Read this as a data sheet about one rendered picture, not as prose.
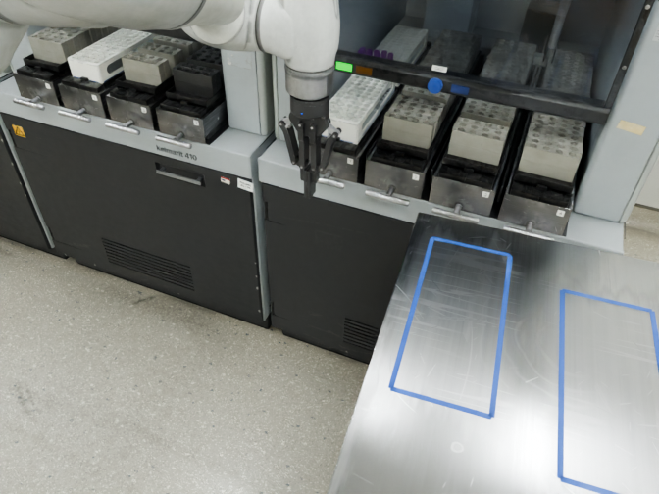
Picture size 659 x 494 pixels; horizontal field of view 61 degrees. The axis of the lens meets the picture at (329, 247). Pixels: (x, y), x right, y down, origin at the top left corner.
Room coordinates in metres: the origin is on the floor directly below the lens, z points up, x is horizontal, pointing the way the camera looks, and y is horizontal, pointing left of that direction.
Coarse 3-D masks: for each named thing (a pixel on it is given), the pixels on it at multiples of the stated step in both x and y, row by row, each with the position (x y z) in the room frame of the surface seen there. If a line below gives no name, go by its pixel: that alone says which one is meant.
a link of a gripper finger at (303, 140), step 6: (300, 126) 0.96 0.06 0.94; (300, 132) 0.96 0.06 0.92; (300, 138) 0.96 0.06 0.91; (306, 138) 0.97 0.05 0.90; (300, 144) 0.96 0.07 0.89; (306, 144) 0.97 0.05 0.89; (300, 150) 0.97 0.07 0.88; (306, 150) 0.97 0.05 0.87; (300, 156) 0.96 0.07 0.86; (306, 156) 0.97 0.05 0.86; (300, 162) 0.96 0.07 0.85; (300, 168) 0.96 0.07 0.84
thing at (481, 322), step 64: (448, 256) 0.73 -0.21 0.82; (512, 256) 0.73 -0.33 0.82; (576, 256) 0.74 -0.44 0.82; (384, 320) 0.58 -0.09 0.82; (448, 320) 0.58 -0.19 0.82; (512, 320) 0.58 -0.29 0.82; (576, 320) 0.59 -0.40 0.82; (640, 320) 0.59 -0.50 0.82; (384, 384) 0.46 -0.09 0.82; (448, 384) 0.46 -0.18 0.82; (512, 384) 0.46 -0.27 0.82; (576, 384) 0.47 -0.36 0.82; (640, 384) 0.47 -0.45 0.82; (384, 448) 0.36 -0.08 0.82; (448, 448) 0.36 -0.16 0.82; (512, 448) 0.37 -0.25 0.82; (576, 448) 0.37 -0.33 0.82; (640, 448) 0.37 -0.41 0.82
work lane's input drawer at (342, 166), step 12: (396, 96) 1.36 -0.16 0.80; (384, 108) 1.27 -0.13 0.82; (372, 132) 1.17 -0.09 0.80; (324, 144) 1.09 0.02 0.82; (336, 144) 1.09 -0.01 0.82; (348, 144) 1.09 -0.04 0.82; (360, 144) 1.10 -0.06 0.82; (372, 144) 1.15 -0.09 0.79; (336, 156) 1.07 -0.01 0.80; (348, 156) 1.06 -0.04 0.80; (360, 156) 1.07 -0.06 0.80; (336, 168) 1.07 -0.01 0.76; (348, 168) 1.06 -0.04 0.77; (360, 168) 1.07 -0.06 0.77; (324, 180) 1.04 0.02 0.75; (348, 180) 1.06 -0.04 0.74
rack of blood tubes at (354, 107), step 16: (352, 80) 1.33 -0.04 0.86; (368, 80) 1.33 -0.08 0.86; (336, 96) 1.23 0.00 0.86; (352, 96) 1.23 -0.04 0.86; (368, 96) 1.23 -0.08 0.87; (384, 96) 1.31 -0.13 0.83; (336, 112) 1.16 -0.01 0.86; (352, 112) 1.17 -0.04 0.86; (368, 112) 1.16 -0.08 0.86; (352, 128) 1.10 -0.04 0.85; (368, 128) 1.17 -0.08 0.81
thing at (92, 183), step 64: (256, 64) 1.25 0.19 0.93; (64, 128) 1.37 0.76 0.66; (256, 128) 1.25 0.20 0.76; (64, 192) 1.40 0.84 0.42; (128, 192) 1.31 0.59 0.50; (192, 192) 1.22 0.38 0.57; (256, 192) 1.18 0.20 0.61; (128, 256) 1.34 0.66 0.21; (192, 256) 1.24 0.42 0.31; (256, 256) 1.16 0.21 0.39; (256, 320) 1.16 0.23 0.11
